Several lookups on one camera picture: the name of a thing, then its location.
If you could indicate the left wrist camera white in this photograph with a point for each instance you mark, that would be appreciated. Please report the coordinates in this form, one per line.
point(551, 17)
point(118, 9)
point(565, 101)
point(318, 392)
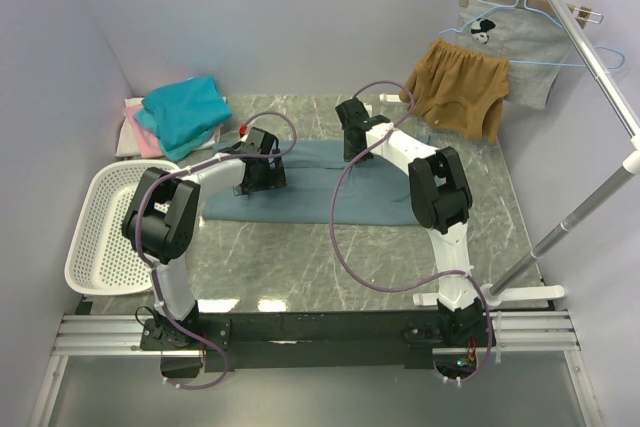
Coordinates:
point(245, 131)

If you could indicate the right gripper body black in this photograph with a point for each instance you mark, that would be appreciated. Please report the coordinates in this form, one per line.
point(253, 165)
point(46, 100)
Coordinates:
point(349, 152)

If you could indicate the light blue wire hanger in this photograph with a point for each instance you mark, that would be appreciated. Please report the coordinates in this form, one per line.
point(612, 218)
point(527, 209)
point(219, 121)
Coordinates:
point(527, 32)

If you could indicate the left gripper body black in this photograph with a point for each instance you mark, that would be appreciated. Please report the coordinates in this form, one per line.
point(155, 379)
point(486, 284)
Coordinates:
point(269, 178)

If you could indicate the metal clothes rack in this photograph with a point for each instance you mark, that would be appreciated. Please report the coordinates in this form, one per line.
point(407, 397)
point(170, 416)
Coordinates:
point(558, 156)

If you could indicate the teal folded t shirt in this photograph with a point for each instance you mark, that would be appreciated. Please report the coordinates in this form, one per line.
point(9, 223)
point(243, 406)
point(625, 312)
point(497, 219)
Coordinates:
point(183, 116)

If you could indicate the white plastic laundry basket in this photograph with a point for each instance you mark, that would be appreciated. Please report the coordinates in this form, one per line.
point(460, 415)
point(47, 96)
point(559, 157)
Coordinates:
point(100, 261)

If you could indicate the grey-blue t shirt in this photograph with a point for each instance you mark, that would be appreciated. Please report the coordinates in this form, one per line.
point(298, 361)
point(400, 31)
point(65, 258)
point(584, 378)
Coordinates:
point(374, 192)

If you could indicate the pink folded t shirt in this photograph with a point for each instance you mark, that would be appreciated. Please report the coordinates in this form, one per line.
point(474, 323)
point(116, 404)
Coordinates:
point(146, 141)

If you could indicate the grey panda shirt hanging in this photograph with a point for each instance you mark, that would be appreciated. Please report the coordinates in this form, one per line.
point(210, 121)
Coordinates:
point(529, 86)

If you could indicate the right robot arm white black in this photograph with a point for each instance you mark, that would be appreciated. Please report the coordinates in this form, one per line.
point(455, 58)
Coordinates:
point(440, 199)

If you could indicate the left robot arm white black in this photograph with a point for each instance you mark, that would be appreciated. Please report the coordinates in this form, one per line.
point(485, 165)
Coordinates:
point(160, 221)

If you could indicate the aluminium frame rail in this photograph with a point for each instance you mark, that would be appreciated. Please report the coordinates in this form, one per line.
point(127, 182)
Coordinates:
point(121, 335)

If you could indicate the brown shorts hanging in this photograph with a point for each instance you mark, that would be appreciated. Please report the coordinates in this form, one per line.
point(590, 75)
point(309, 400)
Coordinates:
point(458, 89)

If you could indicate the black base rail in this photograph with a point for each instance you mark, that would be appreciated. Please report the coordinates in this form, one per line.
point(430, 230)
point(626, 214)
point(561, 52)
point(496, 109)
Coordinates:
point(233, 341)

